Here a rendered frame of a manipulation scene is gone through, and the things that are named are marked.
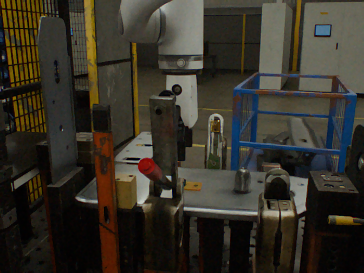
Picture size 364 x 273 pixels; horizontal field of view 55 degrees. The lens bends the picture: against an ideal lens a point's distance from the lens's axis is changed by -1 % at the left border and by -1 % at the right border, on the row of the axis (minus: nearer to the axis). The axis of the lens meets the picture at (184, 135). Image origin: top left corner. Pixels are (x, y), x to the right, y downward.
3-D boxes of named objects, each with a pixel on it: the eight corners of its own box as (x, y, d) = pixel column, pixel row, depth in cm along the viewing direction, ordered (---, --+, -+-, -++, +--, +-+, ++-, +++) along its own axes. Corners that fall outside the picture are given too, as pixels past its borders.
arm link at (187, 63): (200, 56, 62) (199, 73, 63) (205, 54, 70) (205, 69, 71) (153, 56, 63) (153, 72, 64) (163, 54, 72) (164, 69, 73)
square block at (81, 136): (111, 252, 102) (103, 132, 92) (101, 270, 95) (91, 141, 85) (85, 249, 103) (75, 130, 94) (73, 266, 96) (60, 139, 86)
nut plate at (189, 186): (202, 183, 75) (202, 178, 75) (200, 190, 72) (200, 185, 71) (163, 181, 77) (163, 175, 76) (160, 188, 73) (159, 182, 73)
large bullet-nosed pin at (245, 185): (249, 194, 74) (251, 164, 72) (249, 201, 71) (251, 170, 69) (234, 193, 74) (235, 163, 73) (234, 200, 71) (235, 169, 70)
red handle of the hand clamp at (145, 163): (180, 180, 60) (162, 157, 45) (179, 193, 59) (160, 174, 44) (156, 179, 61) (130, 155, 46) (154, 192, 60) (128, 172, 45)
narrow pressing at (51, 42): (78, 167, 85) (66, 18, 76) (54, 186, 74) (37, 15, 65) (76, 166, 85) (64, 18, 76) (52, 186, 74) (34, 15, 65)
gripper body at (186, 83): (196, 68, 62) (196, 130, 65) (203, 64, 72) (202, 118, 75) (155, 67, 63) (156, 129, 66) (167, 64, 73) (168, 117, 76)
